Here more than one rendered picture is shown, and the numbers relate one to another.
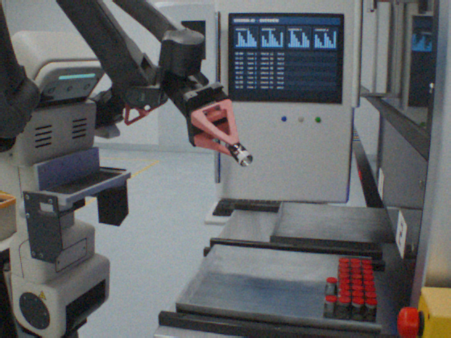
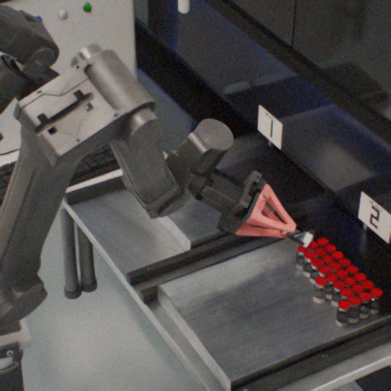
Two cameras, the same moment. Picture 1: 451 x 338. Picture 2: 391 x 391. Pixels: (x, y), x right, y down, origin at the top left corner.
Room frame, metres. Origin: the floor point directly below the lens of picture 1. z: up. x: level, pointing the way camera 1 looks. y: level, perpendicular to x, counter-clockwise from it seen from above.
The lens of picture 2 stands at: (-0.13, 0.90, 2.14)
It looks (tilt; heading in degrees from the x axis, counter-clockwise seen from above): 37 degrees down; 317
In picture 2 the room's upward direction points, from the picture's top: straight up
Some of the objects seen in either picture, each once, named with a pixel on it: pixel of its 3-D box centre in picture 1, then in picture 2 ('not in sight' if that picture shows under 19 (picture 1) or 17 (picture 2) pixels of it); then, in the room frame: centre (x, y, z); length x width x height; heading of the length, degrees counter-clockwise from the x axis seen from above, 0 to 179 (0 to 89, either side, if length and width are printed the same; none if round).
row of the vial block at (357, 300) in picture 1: (355, 289); (337, 279); (0.72, -0.24, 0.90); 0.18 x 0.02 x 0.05; 166
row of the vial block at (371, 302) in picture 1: (367, 290); (347, 275); (0.72, -0.26, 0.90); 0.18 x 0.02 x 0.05; 166
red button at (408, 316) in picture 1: (412, 323); not in sight; (0.47, -0.24, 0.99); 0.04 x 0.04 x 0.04; 77
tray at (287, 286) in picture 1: (283, 286); (275, 305); (0.76, -0.11, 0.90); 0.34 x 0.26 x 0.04; 76
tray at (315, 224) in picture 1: (341, 227); (231, 188); (1.06, -0.30, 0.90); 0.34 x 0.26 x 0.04; 77
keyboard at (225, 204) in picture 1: (273, 208); (66, 163); (1.46, -0.16, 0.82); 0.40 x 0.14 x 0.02; 82
